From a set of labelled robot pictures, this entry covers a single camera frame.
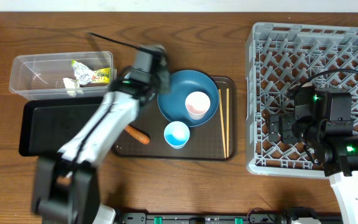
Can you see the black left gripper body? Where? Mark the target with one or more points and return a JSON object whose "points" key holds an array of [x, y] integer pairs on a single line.
{"points": [[160, 83]]}

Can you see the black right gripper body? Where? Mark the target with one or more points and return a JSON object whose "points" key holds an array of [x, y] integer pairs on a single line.
{"points": [[287, 121]]}

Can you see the dark blue plate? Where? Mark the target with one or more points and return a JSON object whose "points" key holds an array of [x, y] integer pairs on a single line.
{"points": [[183, 83]]}

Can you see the pink paper cup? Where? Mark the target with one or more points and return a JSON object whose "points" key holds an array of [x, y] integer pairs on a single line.
{"points": [[197, 104]]}

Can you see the light blue small cup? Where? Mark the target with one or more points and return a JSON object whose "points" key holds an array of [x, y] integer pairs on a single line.
{"points": [[176, 134]]}

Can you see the yellow snack wrapper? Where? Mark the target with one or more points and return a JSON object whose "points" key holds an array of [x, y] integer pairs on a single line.
{"points": [[85, 75]]}

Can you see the white tissue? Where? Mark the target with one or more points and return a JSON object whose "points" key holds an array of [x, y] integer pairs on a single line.
{"points": [[72, 87]]}

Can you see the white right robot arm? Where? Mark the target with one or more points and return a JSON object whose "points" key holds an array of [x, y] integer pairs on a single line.
{"points": [[322, 121]]}

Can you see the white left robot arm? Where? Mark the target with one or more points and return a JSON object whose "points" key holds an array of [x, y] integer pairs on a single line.
{"points": [[66, 188]]}

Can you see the grey dishwasher rack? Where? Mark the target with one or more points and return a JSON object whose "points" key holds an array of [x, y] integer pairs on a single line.
{"points": [[278, 57]]}

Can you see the clear plastic waste bin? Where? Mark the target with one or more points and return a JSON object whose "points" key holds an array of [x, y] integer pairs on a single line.
{"points": [[40, 77]]}

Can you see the black waste tray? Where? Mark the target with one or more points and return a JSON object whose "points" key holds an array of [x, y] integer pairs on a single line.
{"points": [[48, 124]]}

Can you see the orange carrot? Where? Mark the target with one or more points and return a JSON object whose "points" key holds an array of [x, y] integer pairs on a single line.
{"points": [[138, 135]]}

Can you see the left wooden chopstick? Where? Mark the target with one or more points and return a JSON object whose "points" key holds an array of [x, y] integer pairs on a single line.
{"points": [[222, 123]]}

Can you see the brown serving tray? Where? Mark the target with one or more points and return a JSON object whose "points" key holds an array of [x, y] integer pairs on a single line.
{"points": [[205, 143]]}

